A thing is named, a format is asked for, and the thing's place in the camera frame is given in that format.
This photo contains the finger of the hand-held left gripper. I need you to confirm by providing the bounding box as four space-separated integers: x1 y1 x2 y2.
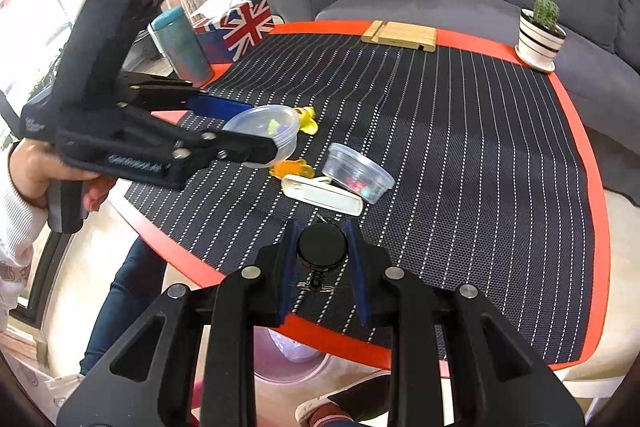
116 106 282 174
117 72 252 121

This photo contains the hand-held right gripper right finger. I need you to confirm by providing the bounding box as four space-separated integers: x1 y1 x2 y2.
345 221 586 427

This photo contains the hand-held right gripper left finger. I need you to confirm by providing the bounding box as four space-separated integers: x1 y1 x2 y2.
56 219 303 427

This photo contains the clear container with small items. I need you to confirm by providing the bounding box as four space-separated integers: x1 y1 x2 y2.
221 105 301 166

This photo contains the black badge reel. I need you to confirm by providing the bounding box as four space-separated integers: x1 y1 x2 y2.
295 224 347 295

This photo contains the orange plastic toy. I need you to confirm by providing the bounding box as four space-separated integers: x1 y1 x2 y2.
269 159 312 180

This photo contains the yellow plastic toy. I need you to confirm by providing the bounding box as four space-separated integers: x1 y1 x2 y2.
295 107 321 135

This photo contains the white rectangular case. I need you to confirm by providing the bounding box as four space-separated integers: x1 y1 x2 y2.
281 174 364 215

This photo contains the pink translucent trash bin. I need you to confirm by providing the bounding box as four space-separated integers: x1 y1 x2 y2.
255 327 333 388

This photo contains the clear plastic container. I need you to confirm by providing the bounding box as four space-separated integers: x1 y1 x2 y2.
321 143 396 206

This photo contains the person's left forearm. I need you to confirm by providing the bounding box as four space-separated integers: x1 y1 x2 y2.
0 177 52 333

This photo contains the person's left hand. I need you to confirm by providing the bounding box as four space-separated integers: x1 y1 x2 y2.
9 138 114 214

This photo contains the crumpled clear plastic wrap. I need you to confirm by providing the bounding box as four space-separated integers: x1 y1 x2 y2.
269 329 323 362

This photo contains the black framed mirror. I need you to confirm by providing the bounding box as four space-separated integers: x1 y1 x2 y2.
0 0 166 333

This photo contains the teal thermos bottle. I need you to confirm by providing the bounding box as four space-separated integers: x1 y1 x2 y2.
148 6 215 81

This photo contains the flag print tissue box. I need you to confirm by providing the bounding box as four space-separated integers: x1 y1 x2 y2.
192 0 276 62

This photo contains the person's right shoe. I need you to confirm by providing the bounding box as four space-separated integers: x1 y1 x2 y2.
295 369 393 427

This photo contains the black white striped table mat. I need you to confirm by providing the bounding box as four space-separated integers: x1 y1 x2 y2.
122 32 601 365

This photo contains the wooden phone stand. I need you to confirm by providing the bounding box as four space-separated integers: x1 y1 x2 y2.
361 20 438 52

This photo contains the dark grey sofa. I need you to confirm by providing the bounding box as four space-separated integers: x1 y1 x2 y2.
248 0 640 142

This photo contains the potted cactus striped pot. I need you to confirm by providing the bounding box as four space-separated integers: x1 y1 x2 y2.
515 0 567 72

